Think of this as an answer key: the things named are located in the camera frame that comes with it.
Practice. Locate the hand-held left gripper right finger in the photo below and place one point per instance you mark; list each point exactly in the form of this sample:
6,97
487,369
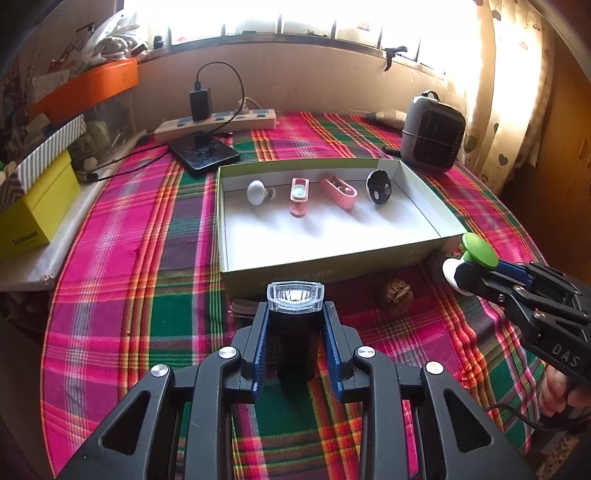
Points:
332,350

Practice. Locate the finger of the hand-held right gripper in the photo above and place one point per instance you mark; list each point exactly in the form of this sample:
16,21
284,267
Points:
480,281
512,272

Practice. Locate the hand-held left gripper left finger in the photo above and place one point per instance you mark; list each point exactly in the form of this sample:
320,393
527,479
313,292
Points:
261,350

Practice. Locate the green-capped white knob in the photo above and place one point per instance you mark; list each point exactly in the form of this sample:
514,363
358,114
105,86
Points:
480,251

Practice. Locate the black flashlight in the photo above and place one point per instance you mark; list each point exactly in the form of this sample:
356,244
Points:
295,337

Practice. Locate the brown walnut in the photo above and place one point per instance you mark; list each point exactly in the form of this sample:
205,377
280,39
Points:
397,297

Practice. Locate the green and white cardboard box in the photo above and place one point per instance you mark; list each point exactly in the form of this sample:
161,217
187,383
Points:
323,226

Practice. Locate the black round disc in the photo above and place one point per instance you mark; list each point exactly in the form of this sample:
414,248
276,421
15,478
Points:
376,184

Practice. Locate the small pink and green clip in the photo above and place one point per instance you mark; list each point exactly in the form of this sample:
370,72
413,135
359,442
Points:
298,207

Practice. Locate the pink oval case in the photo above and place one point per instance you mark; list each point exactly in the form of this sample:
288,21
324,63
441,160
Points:
339,196

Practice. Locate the small white knob hook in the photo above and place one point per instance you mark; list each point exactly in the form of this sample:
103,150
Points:
255,193

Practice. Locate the person's right hand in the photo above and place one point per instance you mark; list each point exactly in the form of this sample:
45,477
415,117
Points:
554,392

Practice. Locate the wooden cabinet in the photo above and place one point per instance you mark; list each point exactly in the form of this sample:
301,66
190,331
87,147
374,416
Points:
568,161

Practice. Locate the pink and green plaid tablecloth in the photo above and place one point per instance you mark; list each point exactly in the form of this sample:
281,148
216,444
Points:
138,277

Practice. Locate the grey space heater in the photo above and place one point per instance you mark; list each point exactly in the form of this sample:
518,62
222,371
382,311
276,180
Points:
431,134

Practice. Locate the beige pointed tool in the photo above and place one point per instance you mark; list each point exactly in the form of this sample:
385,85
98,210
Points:
390,119

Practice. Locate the cream heart-print curtain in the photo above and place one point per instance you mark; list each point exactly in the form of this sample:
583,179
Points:
508,69

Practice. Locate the black phone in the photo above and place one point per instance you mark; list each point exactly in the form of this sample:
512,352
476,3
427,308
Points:
203,154

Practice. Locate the beige power strip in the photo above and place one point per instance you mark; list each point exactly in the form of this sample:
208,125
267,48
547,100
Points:
171,131

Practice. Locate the white plug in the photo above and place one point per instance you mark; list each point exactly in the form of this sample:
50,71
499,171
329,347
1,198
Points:
249,108

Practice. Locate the black charger adapter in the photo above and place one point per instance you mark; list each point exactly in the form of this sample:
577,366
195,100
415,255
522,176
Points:
201,104

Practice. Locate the yellow box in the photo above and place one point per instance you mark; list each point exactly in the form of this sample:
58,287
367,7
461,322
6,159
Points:
41,207

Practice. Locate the clear plastic bin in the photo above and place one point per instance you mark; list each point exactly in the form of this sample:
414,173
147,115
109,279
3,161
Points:
106,120

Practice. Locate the grey striped box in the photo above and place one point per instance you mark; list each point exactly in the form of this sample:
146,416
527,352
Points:
51,143

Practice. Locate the orange box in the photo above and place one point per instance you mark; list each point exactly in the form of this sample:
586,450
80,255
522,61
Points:
92,85

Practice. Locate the window with metal bars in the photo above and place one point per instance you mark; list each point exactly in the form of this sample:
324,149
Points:
231,14

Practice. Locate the pile of white plastic bags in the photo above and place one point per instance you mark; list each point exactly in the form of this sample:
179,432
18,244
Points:
115,41

